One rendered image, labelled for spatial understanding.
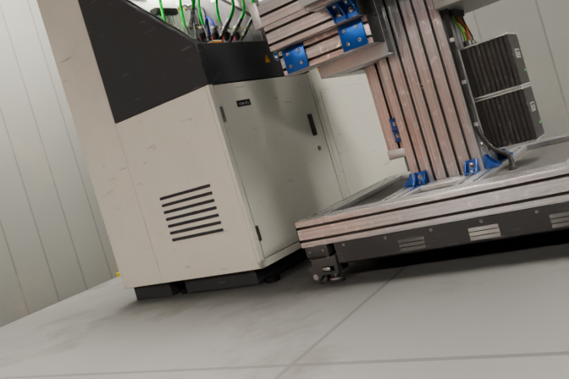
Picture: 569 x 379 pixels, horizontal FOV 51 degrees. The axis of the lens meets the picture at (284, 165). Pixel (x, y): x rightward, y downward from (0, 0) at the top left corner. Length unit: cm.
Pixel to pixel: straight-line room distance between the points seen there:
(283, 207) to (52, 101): 206
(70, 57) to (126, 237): 84
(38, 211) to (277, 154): 179
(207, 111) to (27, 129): 181
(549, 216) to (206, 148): 125
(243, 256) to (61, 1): 139
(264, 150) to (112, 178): 74
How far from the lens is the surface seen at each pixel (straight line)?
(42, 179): 387
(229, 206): 231
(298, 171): 256
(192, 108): 234
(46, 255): 380
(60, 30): 292
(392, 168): 327
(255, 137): 239
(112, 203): 281
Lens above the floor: 47
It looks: 1 degrees down
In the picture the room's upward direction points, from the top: 16 degrees counter-clockwise
